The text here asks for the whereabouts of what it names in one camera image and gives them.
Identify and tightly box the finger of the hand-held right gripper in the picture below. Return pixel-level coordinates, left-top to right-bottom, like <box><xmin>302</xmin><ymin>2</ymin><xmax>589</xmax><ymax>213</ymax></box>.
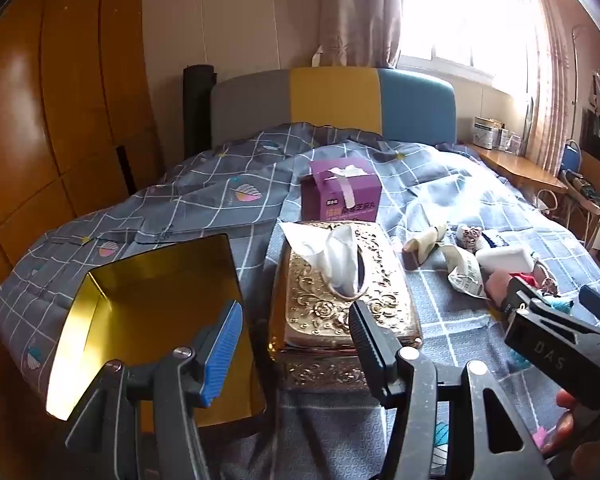
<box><xmin>578</xmin><ymin>285</ymin><xmax>600</xmax><ymax>331</ymax></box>
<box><xmin>498</xmin><ymin>276</ymin><xmax>551</xmax><ymax>323</ymax></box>

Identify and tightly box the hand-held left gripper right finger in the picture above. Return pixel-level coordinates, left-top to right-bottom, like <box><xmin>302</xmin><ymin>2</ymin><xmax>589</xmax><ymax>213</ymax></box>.
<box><xmin>348</xmin><ymin>301</ymin><xmax>553</xmax><ymax>480</ymax></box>

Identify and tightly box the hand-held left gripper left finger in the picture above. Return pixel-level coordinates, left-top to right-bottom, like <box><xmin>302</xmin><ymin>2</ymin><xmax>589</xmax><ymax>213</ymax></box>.
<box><xmin>65</xmin><ymin>301</ymin><xmax>246</xmax><ymax>480</ymax></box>

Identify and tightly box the pink towel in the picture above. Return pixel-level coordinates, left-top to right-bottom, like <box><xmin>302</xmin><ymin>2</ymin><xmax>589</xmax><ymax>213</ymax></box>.
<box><xmin>485</xmin><ymin>269</ymin><xmax>518</xmax><ymax>306</ymax></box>

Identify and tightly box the white sponge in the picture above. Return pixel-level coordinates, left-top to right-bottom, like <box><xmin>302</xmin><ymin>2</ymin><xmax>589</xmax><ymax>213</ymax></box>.
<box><xmin>475</xmin><ymin>246</ymin><xmax>532</xmax><ymax>273</ymax></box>

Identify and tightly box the white wet wipe packet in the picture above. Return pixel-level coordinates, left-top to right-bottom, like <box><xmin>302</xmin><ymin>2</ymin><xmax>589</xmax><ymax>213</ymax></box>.
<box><xmin>442</xmin><ymin>245</ymin><xmax>487</xmax><ymax>298</ymax></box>

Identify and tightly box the pink patterned scrunchie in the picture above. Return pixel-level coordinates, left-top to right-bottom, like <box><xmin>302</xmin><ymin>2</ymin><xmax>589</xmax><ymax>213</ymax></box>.
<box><xmin>457</xmin><ymin>225</ymin><xmax>483</xmax><ymax>252</ymax></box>

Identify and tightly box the gold tin box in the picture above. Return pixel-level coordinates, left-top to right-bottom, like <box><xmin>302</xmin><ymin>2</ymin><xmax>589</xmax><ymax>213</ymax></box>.
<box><xmin>46</xmin><ymin>232</ymin><xmax>267</xmax><ymax>433</ymax></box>

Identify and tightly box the beige sock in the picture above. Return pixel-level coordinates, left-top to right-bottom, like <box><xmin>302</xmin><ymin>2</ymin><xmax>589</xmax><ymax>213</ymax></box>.
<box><xmin>402</xmin><ymin>225</ymin><xmax>448</xmax><ymax>263</ymax></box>

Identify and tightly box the person's right hand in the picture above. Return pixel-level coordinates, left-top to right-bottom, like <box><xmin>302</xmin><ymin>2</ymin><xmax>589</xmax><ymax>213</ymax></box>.
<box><xmin>530</xmin><ymin>389</ymin><xmax>581</xmax><ymax>458</ymax></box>

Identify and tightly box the gold ornate tissue box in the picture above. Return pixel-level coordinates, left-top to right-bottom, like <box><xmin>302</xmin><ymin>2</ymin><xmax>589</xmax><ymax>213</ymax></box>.
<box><xmin>267</xmin><ymin>220</ymin><xmax>425</xmax><ymax>393</ymax></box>

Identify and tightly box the white tissue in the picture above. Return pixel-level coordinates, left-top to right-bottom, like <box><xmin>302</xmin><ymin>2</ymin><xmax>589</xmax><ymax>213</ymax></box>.
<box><xmin>278</xmin><ymin>221</ymin><xmax>363</xmax><ymax>297</ymax></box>

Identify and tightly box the wooden desk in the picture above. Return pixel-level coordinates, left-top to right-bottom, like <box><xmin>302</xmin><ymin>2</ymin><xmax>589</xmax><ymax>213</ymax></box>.
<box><xmin>467</xmin><ymin>142</ymin><xmax>571</xmax><ymax>196</ymax></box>

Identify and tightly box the blue chair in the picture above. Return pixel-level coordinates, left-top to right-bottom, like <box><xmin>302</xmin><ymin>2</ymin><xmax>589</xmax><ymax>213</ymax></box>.
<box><xmin>560</xmin><ymin>140</ymin><xmax>582</xmax><ymax>177</ymax></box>

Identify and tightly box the purple tissue box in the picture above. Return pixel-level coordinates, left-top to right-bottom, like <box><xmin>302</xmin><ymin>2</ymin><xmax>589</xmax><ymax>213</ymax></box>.
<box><xmin>300</xmin><ymin>156</ymin><xmax>382</xmax><ymax>223</ymax></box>

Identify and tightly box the grey checked quilt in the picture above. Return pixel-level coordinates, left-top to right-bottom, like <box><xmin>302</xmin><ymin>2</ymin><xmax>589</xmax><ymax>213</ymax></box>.
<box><xmin>0</xmin><ymin>122</ymin><xmax>600</xmax><ymax>480</ymax></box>

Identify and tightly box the white box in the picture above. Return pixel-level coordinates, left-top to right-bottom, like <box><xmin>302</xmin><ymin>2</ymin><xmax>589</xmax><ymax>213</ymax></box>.
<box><xmin>472</xmin><ymin>116</ymin><xmax>506</xmax><ymax>150</ymax></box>

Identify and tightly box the pink patterned curtain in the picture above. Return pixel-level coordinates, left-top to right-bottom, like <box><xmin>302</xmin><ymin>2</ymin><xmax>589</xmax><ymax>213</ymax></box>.
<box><xmin>317</xmin><ymin>0</ymin><xmax>403</xmax><ymax>68</ymax></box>
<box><xmin>522</xmin><ymin>0</ymin><xmax>581</xmax><ymax>173</ymax></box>

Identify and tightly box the black rolled mat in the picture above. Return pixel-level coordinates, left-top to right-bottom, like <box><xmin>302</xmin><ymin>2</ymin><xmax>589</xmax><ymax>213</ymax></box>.
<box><xmin>182</xmin><ymin>64</ymin><xmax>218</xmax><ymax>161</ymax></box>

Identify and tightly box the grey yellow blue headboard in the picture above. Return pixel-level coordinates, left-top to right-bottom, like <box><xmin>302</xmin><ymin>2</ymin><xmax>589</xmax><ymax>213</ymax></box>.
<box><xmin>210</xmin><ymin>66</ymin><xmax>456</xmax><ymax>150</ymax></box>

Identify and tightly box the window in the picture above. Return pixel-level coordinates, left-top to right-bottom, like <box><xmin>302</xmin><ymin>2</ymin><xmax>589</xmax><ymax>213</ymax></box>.
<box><xmin>400</xmin><ymin>0</ymin><xmax>531</xmax><ymax>96</ymax></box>

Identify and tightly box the brown wooden wardrobe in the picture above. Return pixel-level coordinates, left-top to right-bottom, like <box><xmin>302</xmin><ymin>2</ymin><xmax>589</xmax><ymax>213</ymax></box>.
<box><xmin>0</xmin><ymin>0</ymin><xmax>163</xmax><ymax>480</ymax></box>

